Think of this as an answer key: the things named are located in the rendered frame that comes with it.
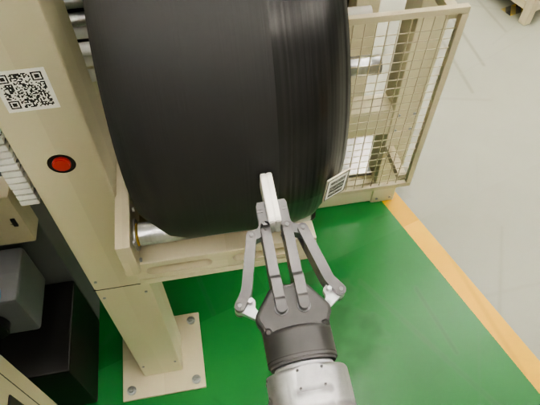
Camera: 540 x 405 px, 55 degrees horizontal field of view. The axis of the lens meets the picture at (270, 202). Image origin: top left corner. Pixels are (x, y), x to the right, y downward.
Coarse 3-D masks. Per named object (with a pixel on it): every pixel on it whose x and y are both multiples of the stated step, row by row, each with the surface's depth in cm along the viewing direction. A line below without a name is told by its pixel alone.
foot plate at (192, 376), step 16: (176, 320) 182; (192, 320) 181; (192, 336) 178; (128, 352) 175; (192, 352) 175; (128, 368) 172; (192, 368) 172; (128, 384) 168; (144, 384) 168; (160, 384) 168; (176, 384) 168; (192, 384) 168; (128, 400) 165
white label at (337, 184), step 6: (348, 168) 71; (342, 174) 71; (348, 174) 72; (330, 180) 70; (336, 180) 71; (342, 180) 73; (330, 186) 72; (336, 186) 73; (342, 186) 75; (324, 192) 73; (330, 192) 74; (336, 192) 75; (324, 198) 74
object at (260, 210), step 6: (258, 204) 63; (264, 204) 63; (258, 210) 63; (264, 210) 63; (258, 216) 62; (264, 216) 62; (258, 222) 62; (258, 228) 61; (258, 234) 61; (258, 240) 61
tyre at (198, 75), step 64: (128, 0) 54; (192, 0) 55; (256, 0) 56; (320, 0) 57; (128, 64) 56; (192, 64) 56; (256, 64) 57; (320, 64) 59; (128, 128) 60; (192, 128) 59; (256, 128) 60; (320, 128) 63; (192, 192) 65; (256, 192) 68; (320, 192) 72
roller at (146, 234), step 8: (312, 216) 99; (136, 224) 97; (144, 224) 96; (152, 224) 96; (136, 232) 95; (144, 232) 95; (152, 232) 96; (160, 232) 96; (144, 240) 96; (152, 240) 96; (160, 240) 96; (168, 240) 97; (176, 240) 98
